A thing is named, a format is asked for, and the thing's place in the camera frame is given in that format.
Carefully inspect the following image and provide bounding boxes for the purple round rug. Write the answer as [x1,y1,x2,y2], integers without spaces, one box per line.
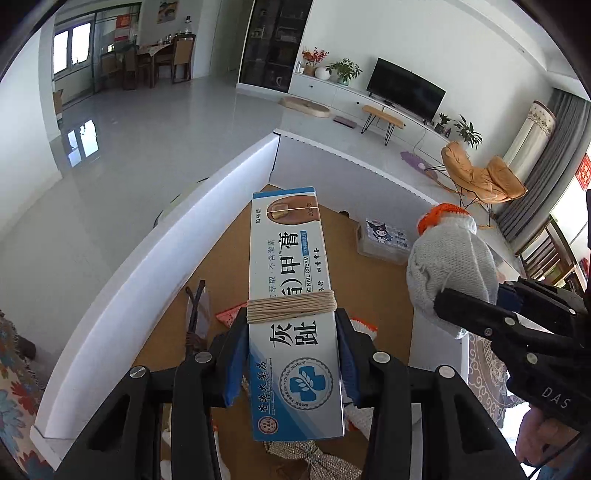
[401,150,445,179]

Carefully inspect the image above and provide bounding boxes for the black framed glasses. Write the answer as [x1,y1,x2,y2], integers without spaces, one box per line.
[185,279,210,365]

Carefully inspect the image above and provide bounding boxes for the person's right hand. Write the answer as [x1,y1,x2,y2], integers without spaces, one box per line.
[516,408,583,470]

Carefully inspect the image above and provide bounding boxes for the rhinestone bow hair claw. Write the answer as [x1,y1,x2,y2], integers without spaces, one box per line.
[263,438,365,480]

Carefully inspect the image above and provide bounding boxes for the orange lounge chair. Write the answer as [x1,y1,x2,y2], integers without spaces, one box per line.
[441,141,528,219]

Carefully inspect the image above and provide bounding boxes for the bushy green potted plant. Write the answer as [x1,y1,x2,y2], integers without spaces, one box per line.
[329,58,363,86]

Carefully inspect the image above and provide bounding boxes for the black cable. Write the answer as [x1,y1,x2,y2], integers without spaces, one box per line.
[525,431,585,480]

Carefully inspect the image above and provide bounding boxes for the red packet with cord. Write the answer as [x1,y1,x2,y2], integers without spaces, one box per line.
[216,302,246,326]

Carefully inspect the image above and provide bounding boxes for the wooden dining set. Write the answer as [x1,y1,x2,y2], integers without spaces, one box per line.
[99,32,197,91]

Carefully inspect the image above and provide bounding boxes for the wooden chair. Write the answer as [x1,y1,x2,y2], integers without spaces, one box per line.
[517,217,579,288]

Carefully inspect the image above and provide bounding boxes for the white television cabinet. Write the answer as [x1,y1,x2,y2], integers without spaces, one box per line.
[288,73,452,140]

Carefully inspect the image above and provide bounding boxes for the floral printed cloth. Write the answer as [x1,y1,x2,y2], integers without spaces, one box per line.
[0,309,48,463]

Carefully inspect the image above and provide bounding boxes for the white storage box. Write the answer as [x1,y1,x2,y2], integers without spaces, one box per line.
[30,129,515,480]

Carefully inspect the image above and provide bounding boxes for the grey knit glove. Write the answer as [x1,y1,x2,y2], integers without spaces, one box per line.
[406,203,500,341]
[344,401,376,433]

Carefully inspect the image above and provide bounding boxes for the black television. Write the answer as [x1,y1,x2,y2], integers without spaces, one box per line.
[367,58,447,122]

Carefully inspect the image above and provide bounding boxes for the grey curtain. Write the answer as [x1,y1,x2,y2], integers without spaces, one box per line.
[496,88,591,241]

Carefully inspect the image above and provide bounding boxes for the dark glass display cabinet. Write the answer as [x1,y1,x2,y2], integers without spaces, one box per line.
[237,0,315,91]

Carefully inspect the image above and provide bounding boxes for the red flower arrangement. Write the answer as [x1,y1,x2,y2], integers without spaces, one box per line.
[301,46,330,77]

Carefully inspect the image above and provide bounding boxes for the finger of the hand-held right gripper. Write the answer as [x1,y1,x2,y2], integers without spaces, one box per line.
[497,279,579,327]
[434,287,556,352]

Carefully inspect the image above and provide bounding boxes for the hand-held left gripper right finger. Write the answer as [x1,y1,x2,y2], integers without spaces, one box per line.
[335,308,525,480]

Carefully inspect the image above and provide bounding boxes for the covered standing air conditioner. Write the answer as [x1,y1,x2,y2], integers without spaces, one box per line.
[503,100,557,172]

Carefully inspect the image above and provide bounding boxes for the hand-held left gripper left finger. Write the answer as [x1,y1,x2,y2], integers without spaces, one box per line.
[55,307,252,480]

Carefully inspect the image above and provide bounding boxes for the wooden bench with hairpin legs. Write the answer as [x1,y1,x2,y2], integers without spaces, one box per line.
[361,105,404,147]

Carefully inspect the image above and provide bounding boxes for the clear plastic cartoon box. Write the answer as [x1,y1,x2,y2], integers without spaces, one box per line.
[356,218,412,265]

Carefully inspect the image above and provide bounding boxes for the large leafy potted plant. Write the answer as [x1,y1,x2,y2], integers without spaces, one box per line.
[452,115,484,150]

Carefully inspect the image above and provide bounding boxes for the red door banner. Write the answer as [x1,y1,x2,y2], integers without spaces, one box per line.
[115,14,135,44]

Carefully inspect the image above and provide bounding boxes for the blue white ointment box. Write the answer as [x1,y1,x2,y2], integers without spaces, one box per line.
[249,187,346,442]

